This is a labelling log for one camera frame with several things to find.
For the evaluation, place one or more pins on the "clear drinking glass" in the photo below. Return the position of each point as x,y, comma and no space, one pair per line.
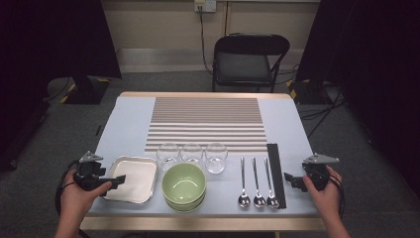
216,158
167,152
191,152

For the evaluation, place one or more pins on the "black stand base striped tape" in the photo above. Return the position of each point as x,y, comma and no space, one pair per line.
87,92
308,94

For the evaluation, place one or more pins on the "row of black chopsticks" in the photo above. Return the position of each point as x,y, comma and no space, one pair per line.
275,172

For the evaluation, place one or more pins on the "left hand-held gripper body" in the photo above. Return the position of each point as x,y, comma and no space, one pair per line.
89,172

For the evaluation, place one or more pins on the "person's left hand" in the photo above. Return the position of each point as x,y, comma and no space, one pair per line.
77,200

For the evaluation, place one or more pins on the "dark curtain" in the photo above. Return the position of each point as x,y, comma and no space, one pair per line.
49,39
373,49

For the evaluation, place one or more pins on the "person's right hand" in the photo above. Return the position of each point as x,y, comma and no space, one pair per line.
327,200

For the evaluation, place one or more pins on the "striped brown placemat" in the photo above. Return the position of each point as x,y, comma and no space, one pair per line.
204,112

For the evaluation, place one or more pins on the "white square plate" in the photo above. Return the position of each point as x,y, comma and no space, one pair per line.
135,180

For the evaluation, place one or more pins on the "small dark floor object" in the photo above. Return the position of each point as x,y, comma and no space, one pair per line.
98,130

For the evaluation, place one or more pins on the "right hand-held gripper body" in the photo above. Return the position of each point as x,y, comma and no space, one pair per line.
317,173

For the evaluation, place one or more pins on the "black folding chair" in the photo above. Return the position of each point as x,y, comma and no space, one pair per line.
242,66

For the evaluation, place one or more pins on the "white wall socket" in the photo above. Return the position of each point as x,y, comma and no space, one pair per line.
205,5

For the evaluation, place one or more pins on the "silver spoon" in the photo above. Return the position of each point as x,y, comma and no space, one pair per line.
272,201
244,200
259,200

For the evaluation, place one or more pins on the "round grey floor base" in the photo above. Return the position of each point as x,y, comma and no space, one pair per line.
57,87

